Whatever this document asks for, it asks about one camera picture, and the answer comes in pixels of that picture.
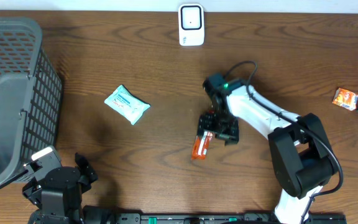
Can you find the red chocolate bar wrapper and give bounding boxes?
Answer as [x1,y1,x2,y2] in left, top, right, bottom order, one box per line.
[191,131,214,160]

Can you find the teal wet wipes pack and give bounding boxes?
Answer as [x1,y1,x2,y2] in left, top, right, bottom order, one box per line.
[104,85,150,125]

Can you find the orange snack packet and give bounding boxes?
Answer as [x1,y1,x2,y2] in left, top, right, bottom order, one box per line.
[332,88,358,111]

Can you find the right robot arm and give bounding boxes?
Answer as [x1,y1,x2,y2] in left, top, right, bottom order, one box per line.
[192,73,345,223]

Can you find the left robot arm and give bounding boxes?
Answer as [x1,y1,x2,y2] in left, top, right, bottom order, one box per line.
[22,146,116,224]

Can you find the white barcode scanner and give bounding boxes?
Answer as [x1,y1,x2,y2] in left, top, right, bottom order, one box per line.
[178,4,205,47]

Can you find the grey plastic basket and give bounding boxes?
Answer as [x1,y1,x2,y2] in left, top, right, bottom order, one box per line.
[0,17,63,185]

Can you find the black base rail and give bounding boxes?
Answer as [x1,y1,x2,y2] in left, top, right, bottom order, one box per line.
[113,212,347,224]

